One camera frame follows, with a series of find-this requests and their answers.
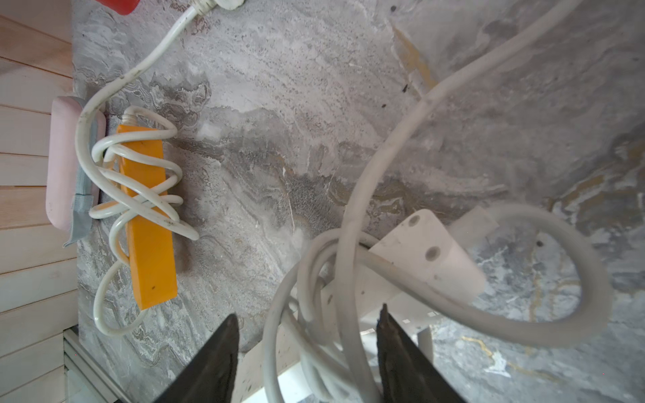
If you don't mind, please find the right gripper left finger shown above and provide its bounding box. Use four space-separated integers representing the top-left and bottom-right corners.
156 313 240 403

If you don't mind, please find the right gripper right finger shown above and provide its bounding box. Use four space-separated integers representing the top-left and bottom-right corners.
376 305 465 403

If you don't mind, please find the white power strip cord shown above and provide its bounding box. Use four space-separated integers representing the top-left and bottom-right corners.
261 0 613 403

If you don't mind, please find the white power strip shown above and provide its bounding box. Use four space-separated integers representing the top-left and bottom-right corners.
233 208 498 402

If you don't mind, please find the white cord of yellow strip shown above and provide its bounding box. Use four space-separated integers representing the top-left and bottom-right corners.
74 0 245 338

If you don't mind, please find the yellow power strip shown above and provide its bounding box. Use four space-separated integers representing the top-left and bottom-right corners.
117 124 177 310

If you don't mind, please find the pink case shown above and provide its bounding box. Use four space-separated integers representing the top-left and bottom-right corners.
45 97 99 248

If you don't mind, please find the red metal pencil cup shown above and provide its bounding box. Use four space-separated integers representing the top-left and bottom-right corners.
97 0 140 15

